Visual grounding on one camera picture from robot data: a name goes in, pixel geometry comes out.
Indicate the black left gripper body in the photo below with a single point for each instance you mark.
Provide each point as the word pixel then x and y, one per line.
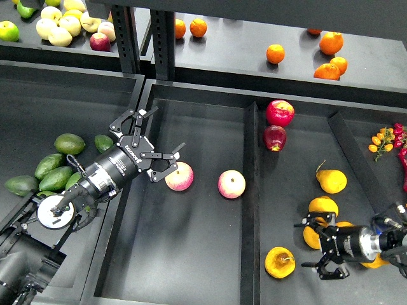
pixel 119 164

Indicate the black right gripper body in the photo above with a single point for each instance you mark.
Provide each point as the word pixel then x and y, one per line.
pixel 349 244

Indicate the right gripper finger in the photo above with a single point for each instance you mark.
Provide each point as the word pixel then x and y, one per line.
pixel 318 221
pixel 339 273

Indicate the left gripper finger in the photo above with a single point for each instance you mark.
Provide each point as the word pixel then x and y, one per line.
pixel 136 119
pixel 171 158

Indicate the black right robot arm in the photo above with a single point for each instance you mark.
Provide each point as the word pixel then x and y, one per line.
pixel 385 237

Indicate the green avocado near arm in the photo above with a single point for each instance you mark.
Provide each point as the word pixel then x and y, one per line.
pixel 73 179

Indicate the yellow pear under arm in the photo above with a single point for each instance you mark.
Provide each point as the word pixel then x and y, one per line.
pixel 323 204

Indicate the yellow pear in bin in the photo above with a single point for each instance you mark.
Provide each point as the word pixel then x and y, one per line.
pixel 311 238

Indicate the small dark avocado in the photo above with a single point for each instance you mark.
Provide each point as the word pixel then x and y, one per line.
pixel 103 142

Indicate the yellow pear with stem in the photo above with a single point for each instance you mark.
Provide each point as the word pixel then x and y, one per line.
pixel 331 181

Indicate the green avocado top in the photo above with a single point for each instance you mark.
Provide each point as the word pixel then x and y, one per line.
pixel 69 143

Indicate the green avocado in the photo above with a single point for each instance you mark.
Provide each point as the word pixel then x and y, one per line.
pixel 56 179
pixel 49 163
pixel 69 143

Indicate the green avocado middle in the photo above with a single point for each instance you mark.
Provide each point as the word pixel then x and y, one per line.
pixel 56 179

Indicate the green avocado upper left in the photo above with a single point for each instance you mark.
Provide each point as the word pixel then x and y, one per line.
pixel 49 163

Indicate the dark avocado far left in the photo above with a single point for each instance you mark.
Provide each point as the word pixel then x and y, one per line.
pixel 21 185

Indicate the pale yellow pear right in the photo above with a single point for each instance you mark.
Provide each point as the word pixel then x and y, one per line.
pixel 90 24

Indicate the pale yellow pear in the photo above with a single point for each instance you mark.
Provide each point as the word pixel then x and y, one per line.
pixel 90 24
pixel 71 24
pixel 59 36
pixel 44 27

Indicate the pale yellow pear front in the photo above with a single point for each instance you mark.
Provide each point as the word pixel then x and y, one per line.
pixel 59 36

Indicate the pale yellow pear centre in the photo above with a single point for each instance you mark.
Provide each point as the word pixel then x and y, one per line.
pixel 71 24

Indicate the pale yellow pear left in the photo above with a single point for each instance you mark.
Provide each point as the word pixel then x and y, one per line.
pixel 44 27

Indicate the pink apple left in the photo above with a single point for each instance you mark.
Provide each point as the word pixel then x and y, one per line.
pixel 181 178

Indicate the pink apple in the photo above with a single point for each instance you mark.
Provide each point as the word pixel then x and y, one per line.
pixel 181 178
pixel 231 184

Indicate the pink apple right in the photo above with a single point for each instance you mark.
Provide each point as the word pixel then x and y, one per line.
pixel 231 184

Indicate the black left bin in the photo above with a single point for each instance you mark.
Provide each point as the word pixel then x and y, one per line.
pixel 40 102

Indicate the black bin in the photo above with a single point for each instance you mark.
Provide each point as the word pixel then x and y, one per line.
pixel 198 247
pixel 40 102

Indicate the dark red shelf apple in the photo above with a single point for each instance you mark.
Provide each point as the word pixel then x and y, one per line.
pixel 100 42

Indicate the black centre bin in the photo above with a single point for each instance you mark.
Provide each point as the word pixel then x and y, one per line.
pixel 198 247

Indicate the pink peach on shelf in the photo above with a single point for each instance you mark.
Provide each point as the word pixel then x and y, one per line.
pixel 107 28

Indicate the cherry tomato bunch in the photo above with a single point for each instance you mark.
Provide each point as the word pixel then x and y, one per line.
pixel 382 142

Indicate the bright red apple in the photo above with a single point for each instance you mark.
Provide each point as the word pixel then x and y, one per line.
pixel 280 113

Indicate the orange on shelf left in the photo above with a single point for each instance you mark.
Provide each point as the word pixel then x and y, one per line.
pixel 180 28

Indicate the red chili peppers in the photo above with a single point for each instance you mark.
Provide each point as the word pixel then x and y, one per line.
pixel 400 142

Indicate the green apple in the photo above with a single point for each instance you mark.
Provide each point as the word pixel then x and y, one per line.
pixel 9 31

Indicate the orange on shelf front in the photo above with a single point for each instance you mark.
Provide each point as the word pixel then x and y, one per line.
pixel 327 71

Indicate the orange on shelf right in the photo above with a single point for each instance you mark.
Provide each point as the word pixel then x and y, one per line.
pixel 341 64

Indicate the orange on shelf middle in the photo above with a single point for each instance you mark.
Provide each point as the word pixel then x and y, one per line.
pixel 275 53

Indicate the large orange on shelf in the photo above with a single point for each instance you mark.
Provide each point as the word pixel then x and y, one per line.
pixel 331 43

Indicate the black shelf post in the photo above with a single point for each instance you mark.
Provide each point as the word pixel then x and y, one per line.
pixel 126 38

